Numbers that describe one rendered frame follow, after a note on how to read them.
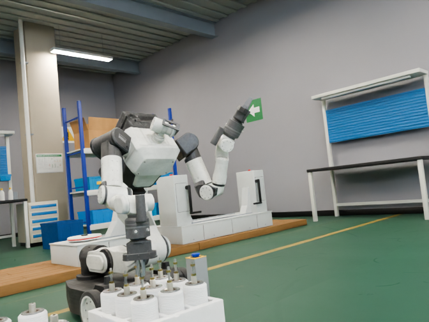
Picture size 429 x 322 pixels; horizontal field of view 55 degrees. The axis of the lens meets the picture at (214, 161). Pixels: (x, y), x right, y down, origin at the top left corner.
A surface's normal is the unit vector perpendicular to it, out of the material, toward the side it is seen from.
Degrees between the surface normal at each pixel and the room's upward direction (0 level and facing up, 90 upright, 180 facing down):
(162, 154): 96
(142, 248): 90
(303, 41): 90
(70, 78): 90
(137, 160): 119
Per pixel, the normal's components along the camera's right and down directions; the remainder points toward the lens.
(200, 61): -0.71, 0.03
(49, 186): 0.69, -0.11
